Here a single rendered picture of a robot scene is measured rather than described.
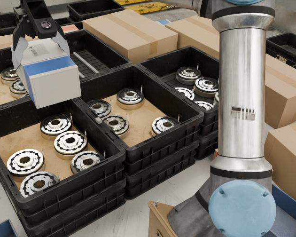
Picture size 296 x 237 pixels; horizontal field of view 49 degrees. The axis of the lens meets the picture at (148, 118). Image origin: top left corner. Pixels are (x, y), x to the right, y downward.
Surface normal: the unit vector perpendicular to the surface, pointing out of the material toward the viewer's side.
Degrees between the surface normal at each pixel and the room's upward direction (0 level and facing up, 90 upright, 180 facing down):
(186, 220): 28
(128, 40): 0
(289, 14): 90
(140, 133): 0
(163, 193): 0
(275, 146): 90
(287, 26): 90
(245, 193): 62
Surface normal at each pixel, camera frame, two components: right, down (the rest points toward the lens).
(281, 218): 0.03, -0.78
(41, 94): 0.52, 0.54
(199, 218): -0.25, -0.41
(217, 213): -0.19, 0.17
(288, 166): -0.91, 0.23
